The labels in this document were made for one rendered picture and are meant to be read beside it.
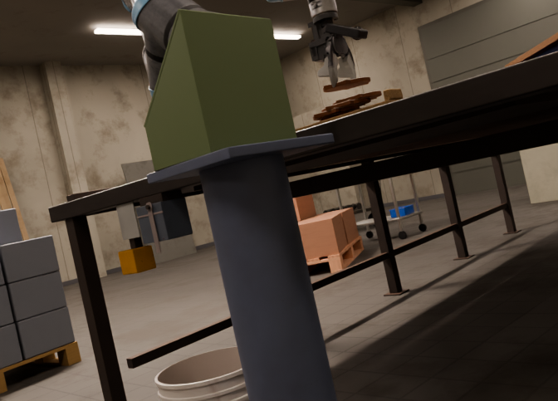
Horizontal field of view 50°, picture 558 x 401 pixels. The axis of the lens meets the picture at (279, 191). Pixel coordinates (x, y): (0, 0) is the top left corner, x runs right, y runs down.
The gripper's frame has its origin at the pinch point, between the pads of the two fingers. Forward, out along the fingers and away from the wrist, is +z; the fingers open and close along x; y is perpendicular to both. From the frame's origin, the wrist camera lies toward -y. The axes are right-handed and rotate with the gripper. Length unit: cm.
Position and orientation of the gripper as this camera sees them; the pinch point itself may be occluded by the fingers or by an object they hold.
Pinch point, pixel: (346, 84)
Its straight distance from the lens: 170.9
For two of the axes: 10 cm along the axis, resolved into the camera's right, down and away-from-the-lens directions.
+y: -7.6, 1.7, 6.2
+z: 2.1, 9.8, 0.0
